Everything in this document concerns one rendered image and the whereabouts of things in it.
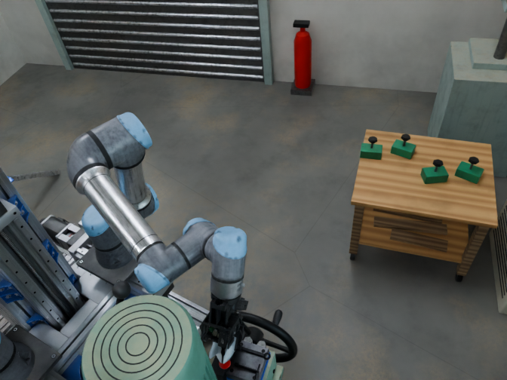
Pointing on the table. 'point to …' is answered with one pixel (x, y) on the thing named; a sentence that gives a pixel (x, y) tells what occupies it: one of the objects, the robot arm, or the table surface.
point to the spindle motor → (145, 343)
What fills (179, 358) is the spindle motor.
